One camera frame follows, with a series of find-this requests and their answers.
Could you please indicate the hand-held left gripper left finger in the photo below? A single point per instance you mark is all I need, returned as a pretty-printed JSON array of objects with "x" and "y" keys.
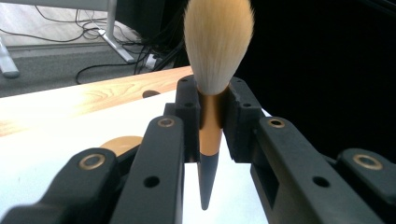
[{"x": 190, "y": 130}]

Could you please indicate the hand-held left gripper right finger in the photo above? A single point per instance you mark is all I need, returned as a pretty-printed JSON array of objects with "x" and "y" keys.
[{"x": 241, "y": 133}]

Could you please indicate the makeup brush with gold ferrule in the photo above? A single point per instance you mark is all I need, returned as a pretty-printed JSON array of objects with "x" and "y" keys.
[{"x": 216, "y": 46}]

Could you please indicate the white power strip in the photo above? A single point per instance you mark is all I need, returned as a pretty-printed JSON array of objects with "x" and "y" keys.
[{"x": 151, "y": 61}]

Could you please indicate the grey metal desk leg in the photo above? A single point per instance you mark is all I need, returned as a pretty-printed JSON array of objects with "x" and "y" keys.
[
  {"x": 7, "y": 63},
  {"x": 115, "y": 40}
]

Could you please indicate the dark cabinet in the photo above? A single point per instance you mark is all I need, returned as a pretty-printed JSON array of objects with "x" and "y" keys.
[{"x": 146, "y": 15}]

